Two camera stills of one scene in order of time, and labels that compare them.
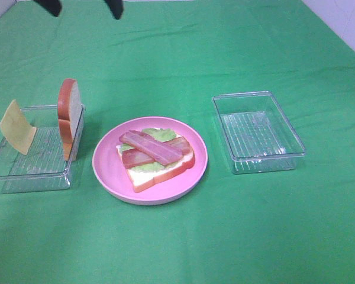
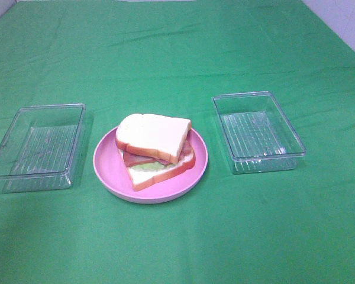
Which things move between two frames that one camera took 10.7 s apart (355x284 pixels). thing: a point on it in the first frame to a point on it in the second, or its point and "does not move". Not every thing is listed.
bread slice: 70,105 to 159,136
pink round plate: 110,170 does not move
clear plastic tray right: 257,133 does not move
